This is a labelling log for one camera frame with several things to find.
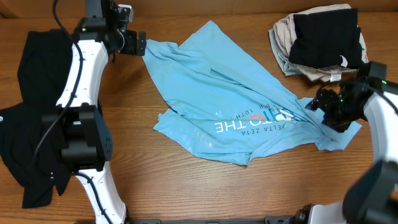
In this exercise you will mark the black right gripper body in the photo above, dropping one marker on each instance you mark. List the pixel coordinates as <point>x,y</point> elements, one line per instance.
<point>339,112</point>

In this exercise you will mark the grey folded garment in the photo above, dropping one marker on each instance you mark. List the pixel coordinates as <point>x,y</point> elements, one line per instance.
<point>286,67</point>

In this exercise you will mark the light blue t-shirt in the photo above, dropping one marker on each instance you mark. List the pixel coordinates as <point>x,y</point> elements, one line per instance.
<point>224,106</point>

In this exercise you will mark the beige folded garment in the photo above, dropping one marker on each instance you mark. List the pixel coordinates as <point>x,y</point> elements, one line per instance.
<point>285,34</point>

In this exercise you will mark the black folded garment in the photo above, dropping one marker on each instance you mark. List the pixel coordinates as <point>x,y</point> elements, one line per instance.
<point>326,39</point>

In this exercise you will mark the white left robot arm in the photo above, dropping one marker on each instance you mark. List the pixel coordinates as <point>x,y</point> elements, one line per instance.
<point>85,144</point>

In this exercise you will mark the black garment on left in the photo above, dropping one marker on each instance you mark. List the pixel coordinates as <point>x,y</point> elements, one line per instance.
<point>42,75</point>

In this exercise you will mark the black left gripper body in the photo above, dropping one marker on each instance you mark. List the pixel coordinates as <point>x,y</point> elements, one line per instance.
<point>127,42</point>

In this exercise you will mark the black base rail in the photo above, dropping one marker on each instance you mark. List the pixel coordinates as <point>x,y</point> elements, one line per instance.
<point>266,220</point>

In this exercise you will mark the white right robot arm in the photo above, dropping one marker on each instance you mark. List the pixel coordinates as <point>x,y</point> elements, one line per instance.
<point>369,199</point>

